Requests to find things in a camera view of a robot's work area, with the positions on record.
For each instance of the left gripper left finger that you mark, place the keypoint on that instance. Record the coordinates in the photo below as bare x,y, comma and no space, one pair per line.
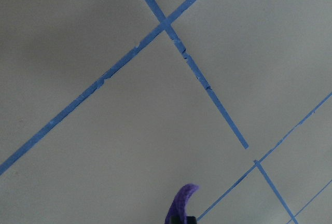
175,220

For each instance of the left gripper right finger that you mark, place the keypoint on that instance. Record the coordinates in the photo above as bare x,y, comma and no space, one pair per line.
191,220

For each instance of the purple microfiber towel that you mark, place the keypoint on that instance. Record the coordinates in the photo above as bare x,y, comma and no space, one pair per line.
179,203

